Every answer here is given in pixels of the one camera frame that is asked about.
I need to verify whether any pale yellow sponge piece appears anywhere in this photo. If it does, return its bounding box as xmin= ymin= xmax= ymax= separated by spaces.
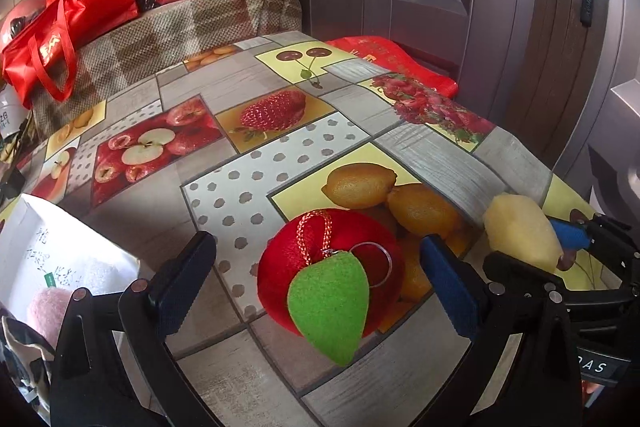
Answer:
xmin=483 ymin=193 xmax=563 ymax=273

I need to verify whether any red plush apple keychain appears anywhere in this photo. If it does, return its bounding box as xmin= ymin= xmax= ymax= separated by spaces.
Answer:
xmin=257 ymin=208 xmax=406 ymax=366

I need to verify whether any person's right hand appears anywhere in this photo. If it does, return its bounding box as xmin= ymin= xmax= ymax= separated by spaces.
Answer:
xmin=582 ymin=381 xmax=603 ymax=407

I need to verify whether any white shallow tray box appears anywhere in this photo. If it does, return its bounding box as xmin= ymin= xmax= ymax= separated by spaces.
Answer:
xmin=1 ymin=195 xmax=140 ymax=327

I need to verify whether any fruit pattern tablecloth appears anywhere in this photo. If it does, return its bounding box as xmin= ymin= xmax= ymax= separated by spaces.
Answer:
xmin=1 ymin=31 xmax=591 ymax=426

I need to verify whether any black white patterned cloth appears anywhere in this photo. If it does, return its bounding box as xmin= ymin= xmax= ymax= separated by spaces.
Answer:
xmin=1 ymin=312 xmax=54 ymax=417

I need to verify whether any brown wooden door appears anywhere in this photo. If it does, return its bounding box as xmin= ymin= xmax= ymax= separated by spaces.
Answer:
xmin=299 ymin=0 xmax=639 ymax=223

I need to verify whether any plaid covered bench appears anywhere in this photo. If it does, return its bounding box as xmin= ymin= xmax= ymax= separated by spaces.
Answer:
xmin=32 ymin=0 xmax=302 ymax=140

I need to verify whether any pink helmet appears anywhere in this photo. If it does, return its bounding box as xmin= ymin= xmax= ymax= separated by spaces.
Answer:
xmin=0 ymin=0 xmax=47 ymax=50

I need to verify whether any pink fluffy pompom keychain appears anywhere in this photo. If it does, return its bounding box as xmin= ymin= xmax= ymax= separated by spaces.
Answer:
xmin=27 ymin=287 xmax=72 ymax=347

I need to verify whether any red tote bag with handles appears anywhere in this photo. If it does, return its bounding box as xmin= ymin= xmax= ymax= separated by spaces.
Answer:
xmin=2 ymin=0 xmax=139 ymax=109

